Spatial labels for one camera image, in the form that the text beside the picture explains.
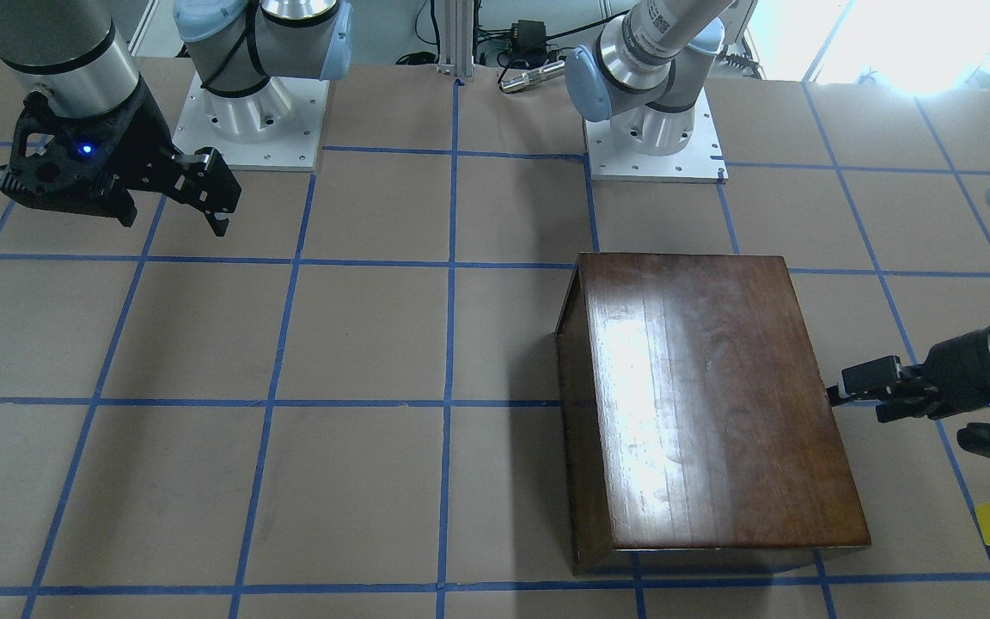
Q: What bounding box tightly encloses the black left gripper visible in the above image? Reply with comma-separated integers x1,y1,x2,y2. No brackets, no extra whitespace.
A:
826,328,990,424

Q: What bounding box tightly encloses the silver cylindrical connector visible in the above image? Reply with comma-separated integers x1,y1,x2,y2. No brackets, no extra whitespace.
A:
498,59,565,95

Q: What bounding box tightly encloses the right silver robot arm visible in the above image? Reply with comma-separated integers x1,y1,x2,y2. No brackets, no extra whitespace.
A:
0,1,353,236

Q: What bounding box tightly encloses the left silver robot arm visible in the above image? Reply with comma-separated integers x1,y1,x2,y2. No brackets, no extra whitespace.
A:
565,1,990,423

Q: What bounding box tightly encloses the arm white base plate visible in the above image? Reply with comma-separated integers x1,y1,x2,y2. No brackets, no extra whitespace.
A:
583,89,730,183
173,75,331,173

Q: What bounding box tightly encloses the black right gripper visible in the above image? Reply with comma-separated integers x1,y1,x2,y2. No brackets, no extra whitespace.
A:
0,79,242,236

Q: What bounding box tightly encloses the dark wooden drawer box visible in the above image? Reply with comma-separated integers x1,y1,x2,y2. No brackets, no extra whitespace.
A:
554,252,871,575

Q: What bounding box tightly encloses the black adapter behind table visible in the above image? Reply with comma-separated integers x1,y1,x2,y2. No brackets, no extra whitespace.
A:
508,20,547,68

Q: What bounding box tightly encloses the aluminium frame post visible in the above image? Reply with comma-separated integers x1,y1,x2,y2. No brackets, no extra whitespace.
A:
430,1,479,83

